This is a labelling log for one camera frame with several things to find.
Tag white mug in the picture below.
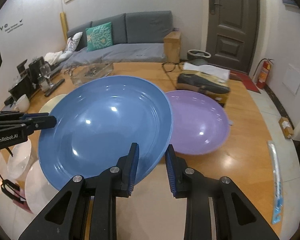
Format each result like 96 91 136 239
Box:
14 94 30 112

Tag tortoiseshell eyeglasses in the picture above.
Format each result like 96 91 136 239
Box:
161 62 184 81

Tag cardboard box on floor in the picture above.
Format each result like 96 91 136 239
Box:
279 116 294 139

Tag blue ceramic plate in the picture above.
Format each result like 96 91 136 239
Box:
38 75 173 190

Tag wooden side table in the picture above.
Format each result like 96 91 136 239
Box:
164 31 181 63

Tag small white bowl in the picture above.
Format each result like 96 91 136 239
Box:
25 160 58 215

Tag dark brown door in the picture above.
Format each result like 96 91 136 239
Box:
206 0 260 74

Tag red fire extinguisher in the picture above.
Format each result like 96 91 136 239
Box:
254 58 274 89

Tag white ceramic bowl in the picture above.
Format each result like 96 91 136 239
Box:
7 139 33 181

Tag grey trash bin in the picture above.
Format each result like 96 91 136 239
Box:
187 49 211 66

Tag grey sofa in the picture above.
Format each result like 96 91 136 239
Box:
44 11 173 68

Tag wine glass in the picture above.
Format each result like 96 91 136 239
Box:
40 62 53 88

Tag black remote control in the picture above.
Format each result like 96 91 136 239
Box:
44 79 65 97

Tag glass ashtray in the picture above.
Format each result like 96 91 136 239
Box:
69 63 114 86

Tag key ring with keys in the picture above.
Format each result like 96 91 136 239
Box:
63 65 79 77

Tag white patterned cushion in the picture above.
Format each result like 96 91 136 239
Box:
64 32 83 52

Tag tissue box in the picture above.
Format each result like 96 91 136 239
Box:
176 62 231 107

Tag purple ceramic plate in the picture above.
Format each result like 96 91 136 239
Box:
166 90 230 155

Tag cream ceramic bowl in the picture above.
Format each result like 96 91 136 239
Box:
39 94 66 113

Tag teal patterned cushion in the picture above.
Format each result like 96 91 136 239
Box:
85 22 113 51

